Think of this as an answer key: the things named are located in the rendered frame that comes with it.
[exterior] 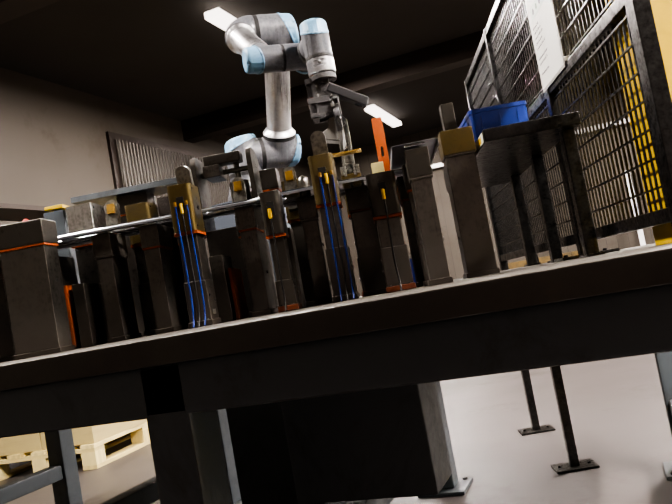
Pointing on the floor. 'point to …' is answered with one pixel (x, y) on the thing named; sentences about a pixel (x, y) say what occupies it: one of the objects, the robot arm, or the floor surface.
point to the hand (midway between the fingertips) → (344, 146)
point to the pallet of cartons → (33, 450)
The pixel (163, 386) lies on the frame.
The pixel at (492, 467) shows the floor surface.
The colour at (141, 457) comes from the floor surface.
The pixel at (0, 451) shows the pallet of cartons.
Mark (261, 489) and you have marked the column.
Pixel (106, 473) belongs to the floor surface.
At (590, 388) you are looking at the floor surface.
